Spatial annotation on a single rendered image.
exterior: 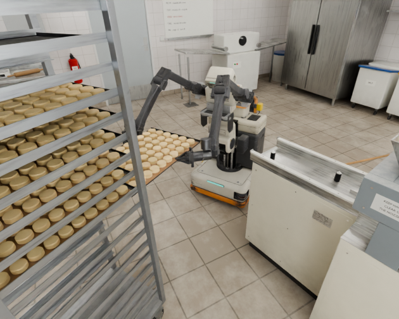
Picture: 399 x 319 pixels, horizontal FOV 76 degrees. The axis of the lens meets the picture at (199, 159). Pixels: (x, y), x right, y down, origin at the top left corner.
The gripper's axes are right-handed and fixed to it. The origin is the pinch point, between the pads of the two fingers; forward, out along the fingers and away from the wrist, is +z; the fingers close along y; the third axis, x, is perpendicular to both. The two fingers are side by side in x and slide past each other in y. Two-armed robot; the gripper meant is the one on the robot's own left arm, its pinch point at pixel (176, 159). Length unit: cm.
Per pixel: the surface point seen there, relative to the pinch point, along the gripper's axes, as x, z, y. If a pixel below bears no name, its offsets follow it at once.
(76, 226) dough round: -42, 46, -1
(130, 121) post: -27.3, 20.2, -35.6
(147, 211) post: -26.1, 19.2, 11.1
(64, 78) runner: -39, 36, -55
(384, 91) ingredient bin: 209, -374, 49
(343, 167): -16, -99, 12
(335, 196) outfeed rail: -37, -77, 14
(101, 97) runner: -31, 28, -47
